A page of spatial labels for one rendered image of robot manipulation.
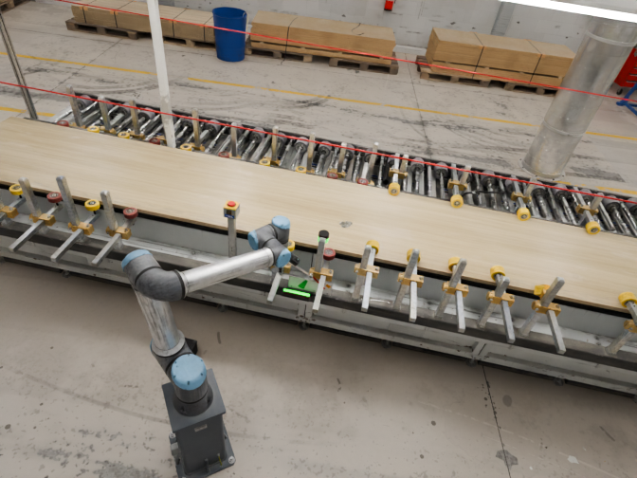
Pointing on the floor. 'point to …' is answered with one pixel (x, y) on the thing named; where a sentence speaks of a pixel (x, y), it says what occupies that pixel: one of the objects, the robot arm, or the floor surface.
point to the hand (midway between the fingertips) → (282, 273)
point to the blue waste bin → (231, 43)
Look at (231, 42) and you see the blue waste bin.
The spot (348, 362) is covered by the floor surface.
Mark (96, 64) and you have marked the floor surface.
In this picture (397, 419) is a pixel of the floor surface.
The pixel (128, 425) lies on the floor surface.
